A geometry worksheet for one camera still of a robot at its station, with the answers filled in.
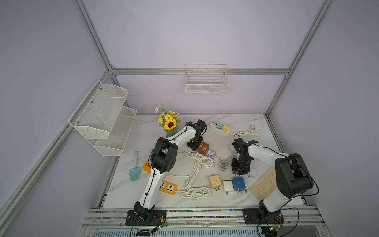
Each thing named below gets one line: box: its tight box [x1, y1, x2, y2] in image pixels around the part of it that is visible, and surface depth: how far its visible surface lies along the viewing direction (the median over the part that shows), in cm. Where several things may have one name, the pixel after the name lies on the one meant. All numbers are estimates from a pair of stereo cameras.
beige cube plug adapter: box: [209, 174, 222, 192], surface depth 82 cm
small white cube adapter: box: [247, 166, 258, 179], surface depth 90 cm
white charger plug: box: [223, 180, 234, 196], surface depth 83 cm
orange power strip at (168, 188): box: [158, 180, 178, 196], surface depth 82 cm
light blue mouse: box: [128, 150, 143, 182], surface depth 91 cm
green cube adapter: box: [216, 122, 224, 130], surface depth 107 cm
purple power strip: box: [195, 148, 217, 160], surface depth 97 cm
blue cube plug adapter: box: [231, 177, 246, 194], surface depth 82 cm
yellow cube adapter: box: [222, 124, 230, 133], surface depth 106 cm
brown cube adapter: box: [197, 141, 209, 155], surface depth 92 cm
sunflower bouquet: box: [154, 102, 182, 138], surface depth 84 cm
